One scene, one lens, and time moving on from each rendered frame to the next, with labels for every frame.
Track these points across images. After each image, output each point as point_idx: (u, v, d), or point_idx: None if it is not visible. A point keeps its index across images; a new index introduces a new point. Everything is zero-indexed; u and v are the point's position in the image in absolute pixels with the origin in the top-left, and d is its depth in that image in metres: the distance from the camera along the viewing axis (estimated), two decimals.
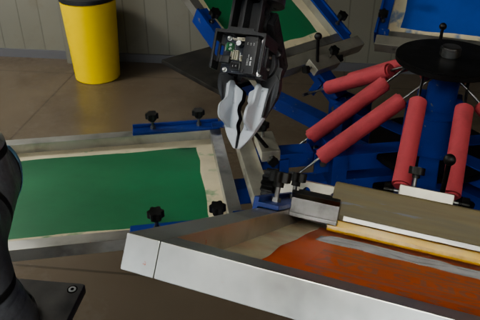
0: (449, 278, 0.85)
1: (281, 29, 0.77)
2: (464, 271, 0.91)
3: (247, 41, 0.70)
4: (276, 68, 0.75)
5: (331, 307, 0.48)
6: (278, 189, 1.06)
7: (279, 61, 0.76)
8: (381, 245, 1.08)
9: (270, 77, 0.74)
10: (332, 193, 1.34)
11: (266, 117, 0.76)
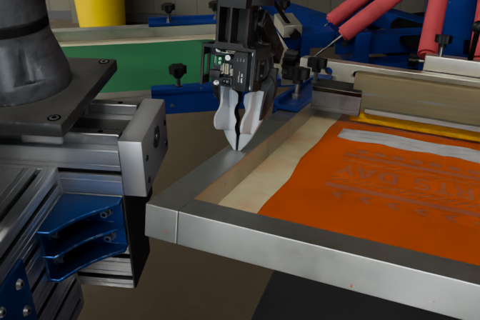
0: (471, 173, 0.86)
1: (272, 23, 0.72)
2: None
3: (236, 57, 0.66)
4: (270, 70, 0.72)
5: (344, 269, 0.51)
6: (298, 86, 1.05)
7: (273, 58, 0.73)
8: (404, 129, 1.08)
9: (264, 80, 0.72)
10: None
11: (263, 118, 0.74)
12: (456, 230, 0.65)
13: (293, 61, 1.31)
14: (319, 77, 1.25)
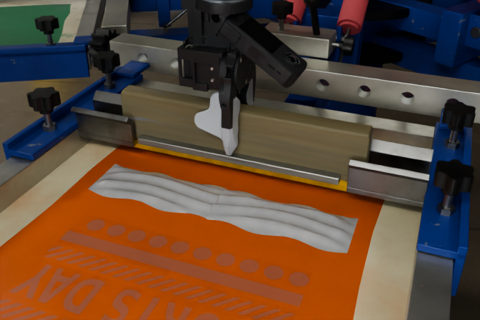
0: (219, 262, 0.63)
1: (243, 34, 0.66)
2: (263, 223, 0.68)
3: None
4: (224, 80, 0.69)
5: None
6: (46, 115, 0.79)
7: (236, 71, 0.68)
8: None
9: (222, 86, 0.69)
10: None
11: (228, 128, 0.71)
12: None
13: (101, 46, 1.02)
14: (125, 71, 0.98)
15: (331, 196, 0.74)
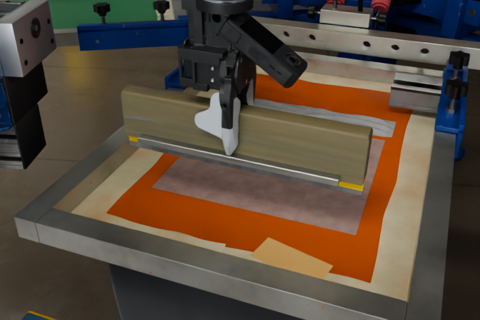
0: None
1: (243, 35, 0.66)
2: None
3: None
4: (225, 80, 0.69)
5: (143, 262, 0.73)
6: None
7: (237, 71, 0.67)
8: (287, 90, 1.24)
9: (223, 86, 0.69)
10: None
11: (228, 128, 0.71)
12: (263, 209, 0.85)
13: None
14: None
15: (377, 110, 1.15)
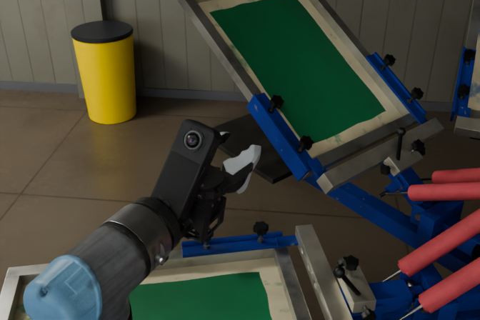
0: None
1: (188, 198, 0.62)
2: None
3: (191, 228, 0.70)
4: (221, 191, 0.68)
5: None
6: None
7: (214, 186, 0.66)
8: None
9: None
10: None
11: (253, 165, 0.72)
12: None
13: None
14: None
15: None
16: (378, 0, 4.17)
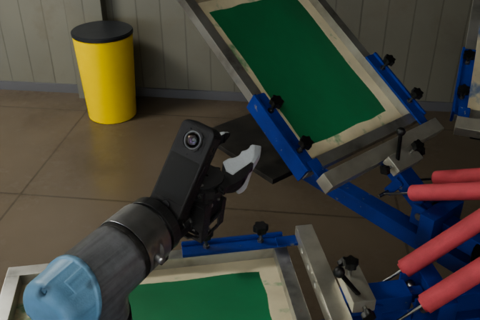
0: None
1: (188, 198, 0.62)
2: None
3: (191, 228, 0.70)
4: (221, 191, 0.68)
5: None
6: None
7: (214, 186, 0.66)
8: None
9: None
10: None
11: (253, 165, 0.72)
12: None
13: None
14: None
15: None
16: (378, 0, 4.18)
